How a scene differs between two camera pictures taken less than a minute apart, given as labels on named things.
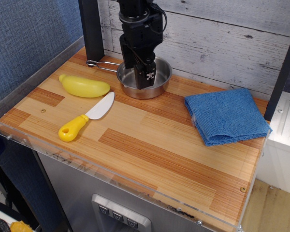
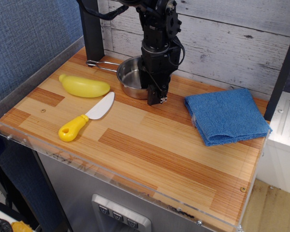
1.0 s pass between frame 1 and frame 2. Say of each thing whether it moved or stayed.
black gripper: moved
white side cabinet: stayed
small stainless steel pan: stayed
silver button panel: stayed
